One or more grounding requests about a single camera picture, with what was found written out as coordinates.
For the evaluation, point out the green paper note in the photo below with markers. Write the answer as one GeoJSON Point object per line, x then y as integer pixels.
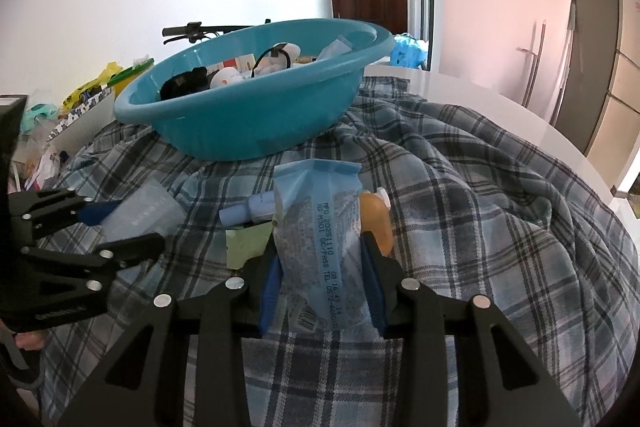
{"type": "Point", "coordinates": [245, 244]}

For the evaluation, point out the light blue pouch packet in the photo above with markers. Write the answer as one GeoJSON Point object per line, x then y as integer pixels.
{"type": "Point", "coordinates": [320, 227]}

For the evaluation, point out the light blue spray bottle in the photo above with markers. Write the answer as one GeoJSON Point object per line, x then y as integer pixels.
{"type": "Point", "coordinates": [250, 209]}

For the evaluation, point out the orange translucent plastic box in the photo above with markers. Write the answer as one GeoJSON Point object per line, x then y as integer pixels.
{"type": "Point", "coordinates": [377, 222]}

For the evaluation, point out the teal plastic basin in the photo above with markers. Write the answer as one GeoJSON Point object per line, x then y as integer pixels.
{"type": "Point", "coordinates": [240, 122]}

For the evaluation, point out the blue plaid cloth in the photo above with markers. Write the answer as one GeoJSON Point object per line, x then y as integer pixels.
{"type": "Point", "coordinates": [475, 207]}

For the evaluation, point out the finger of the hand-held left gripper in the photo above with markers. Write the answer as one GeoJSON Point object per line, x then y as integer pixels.
{"type": "Point", "coordinates": [97, 213]}
{"type": "Point", "coordinates": [135, 247]}

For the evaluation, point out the black fuzzy item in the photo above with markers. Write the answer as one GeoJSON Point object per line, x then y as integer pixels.
{"type": "Point", "coordinates": [182, 83]}

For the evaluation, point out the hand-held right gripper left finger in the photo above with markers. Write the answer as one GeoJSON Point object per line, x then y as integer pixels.
{"type": "Point", "coordinates": [270, 292]}

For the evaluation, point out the person's left hand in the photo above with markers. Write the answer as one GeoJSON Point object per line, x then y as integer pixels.
{"type": "Point", "coordinates": [31, 341]}

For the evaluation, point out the yellow plastic bag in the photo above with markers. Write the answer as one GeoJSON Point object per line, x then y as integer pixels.
{"type": "Point", "coordinates": [87, 89]}

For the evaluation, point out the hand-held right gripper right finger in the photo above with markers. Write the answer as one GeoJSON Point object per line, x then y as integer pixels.
{"type": "Point", "coordinates": [374, 292]}

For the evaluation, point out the metal folding rack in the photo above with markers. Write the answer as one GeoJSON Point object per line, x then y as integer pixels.
{"type": "Point", "coordinates": [537, 57]}

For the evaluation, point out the white glove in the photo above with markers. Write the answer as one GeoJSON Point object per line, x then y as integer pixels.
{"type": "Point", "coordinates": [275, 63]}

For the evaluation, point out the clear snack bag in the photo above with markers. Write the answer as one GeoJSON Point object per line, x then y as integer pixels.
{"type": "Point", "coordinates": [37, 162]}

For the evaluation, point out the black bicycle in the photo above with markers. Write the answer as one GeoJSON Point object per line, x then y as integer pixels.
{"type": "Point", "coordinates": [190, 32]}

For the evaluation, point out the translucent mask packet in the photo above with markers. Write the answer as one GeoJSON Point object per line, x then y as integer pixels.
{"type": "Point", "coordinates": [140, 212]}

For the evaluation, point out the yellow container with green rim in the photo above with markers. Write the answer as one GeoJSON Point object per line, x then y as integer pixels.
{"type": "Point", "coordinates": [130, 77]}

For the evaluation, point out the blue plastic bag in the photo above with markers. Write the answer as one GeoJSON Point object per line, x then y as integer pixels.
{"type": "Point", "coordinates": [407, 52]}

